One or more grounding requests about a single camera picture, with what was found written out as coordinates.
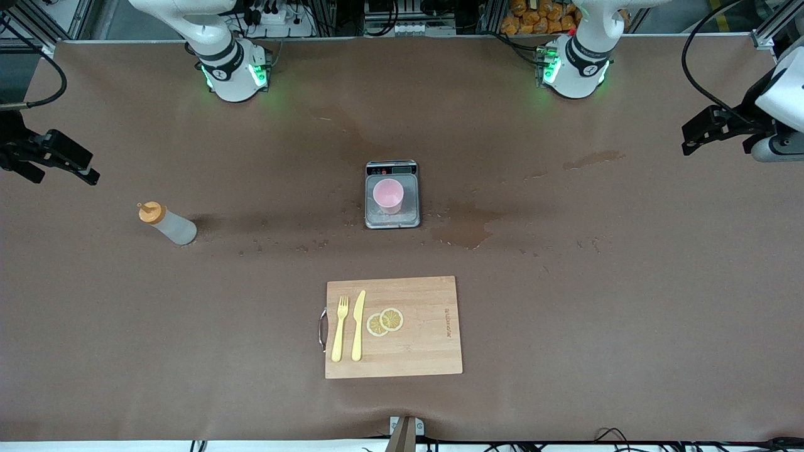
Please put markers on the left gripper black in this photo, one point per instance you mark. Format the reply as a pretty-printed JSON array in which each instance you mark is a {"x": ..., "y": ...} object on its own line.
[{"x": 750, "y": 110}]

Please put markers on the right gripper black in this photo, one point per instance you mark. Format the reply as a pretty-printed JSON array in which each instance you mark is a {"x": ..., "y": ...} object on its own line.
[{"x": 14, "y": 149}]

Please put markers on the clear sauce bottle orange cap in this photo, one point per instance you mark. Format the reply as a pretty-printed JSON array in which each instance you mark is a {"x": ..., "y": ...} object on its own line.
[{"x": 169, "y": 226}]

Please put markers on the pink plastic cup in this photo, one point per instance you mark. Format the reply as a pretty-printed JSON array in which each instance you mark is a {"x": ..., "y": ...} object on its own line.
[{"x": 388, "y": 194}]

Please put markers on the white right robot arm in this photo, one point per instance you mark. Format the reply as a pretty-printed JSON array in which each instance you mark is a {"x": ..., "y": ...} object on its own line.
[{"x": 220, "y": 63}]

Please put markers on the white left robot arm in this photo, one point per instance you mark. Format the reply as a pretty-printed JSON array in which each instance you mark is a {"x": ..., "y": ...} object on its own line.
[{"x": 575, "y": 69}]

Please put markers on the orange snack packets pile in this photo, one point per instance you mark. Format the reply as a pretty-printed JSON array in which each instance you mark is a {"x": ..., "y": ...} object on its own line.
[{"x": 540, "y": 16}]

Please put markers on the white power strip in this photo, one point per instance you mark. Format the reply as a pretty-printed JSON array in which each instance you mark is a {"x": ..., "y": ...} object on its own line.
[{"x": 276, "y": 17}]

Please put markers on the silver digital kitchen scale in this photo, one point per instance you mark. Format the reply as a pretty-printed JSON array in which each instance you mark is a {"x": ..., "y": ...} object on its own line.
[{"x": 408, "y": 216}]

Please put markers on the yellow plastic fork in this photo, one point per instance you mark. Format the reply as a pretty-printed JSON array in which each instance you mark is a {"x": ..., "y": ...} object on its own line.
[{"x": 340, "y": 333}]

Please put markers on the yellow plastic knife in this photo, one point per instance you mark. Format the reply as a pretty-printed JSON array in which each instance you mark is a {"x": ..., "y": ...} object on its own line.
[{"x": 358, "y": 333}]

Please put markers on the wooden cutting board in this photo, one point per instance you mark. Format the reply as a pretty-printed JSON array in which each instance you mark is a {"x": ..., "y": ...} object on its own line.
[{"x": 408, "y": 339}]

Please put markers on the lemon slice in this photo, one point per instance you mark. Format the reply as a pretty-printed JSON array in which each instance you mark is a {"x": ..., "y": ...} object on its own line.
[{"x": 393, "y": 318}]

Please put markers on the aluminium frame profile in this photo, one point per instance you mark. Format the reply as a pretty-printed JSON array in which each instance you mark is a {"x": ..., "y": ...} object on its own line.
[
  {"x": 769, "y": 34},
  {"x": 25, "y": 22}
]

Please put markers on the metal table edge bracket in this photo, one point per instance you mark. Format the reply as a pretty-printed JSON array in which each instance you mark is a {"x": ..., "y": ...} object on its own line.
[{"x": 407, "y": 430}]

